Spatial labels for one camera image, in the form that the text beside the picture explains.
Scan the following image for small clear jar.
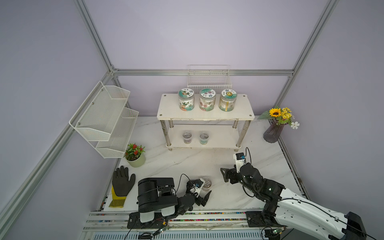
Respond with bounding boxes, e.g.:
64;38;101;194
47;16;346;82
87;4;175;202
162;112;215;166
199;132;209;145
202;177;212;192
182;131;192;144

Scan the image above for seed jar sunflower lid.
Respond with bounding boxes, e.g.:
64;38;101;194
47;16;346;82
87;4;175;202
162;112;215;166
219;89;238;112

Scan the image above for seed jar purple flower lid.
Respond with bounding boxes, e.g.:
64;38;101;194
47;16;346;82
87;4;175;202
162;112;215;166
199;89;216;112

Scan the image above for seed jar green plant lid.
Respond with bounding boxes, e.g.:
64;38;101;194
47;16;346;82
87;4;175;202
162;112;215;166
178;88;195;111

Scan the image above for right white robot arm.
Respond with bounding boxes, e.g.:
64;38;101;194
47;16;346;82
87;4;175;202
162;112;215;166
220;163;369;240

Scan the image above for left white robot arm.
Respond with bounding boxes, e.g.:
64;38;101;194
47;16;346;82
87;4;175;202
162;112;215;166
138;178;212;224

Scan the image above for white two-tier shelf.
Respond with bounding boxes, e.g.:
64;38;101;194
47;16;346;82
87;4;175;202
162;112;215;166
157;94;255;151

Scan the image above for black rubber glove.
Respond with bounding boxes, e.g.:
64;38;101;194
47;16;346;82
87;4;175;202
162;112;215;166
109;166;136;208

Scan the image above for small red flower pot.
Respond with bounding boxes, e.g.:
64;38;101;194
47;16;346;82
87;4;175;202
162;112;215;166
124;144;146;168

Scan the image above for sunflower bouquet in dark vase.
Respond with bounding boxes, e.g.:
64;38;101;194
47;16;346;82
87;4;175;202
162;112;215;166
258;106;300;144

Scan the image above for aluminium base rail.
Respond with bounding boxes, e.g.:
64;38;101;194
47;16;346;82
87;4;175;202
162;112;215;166
79;208;337;240

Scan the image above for white wire basket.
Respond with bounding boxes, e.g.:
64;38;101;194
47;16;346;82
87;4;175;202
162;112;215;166
187;65;233;93

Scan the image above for white mesh wall rack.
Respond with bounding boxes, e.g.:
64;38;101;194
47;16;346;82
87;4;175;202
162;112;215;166
69;82;139;159

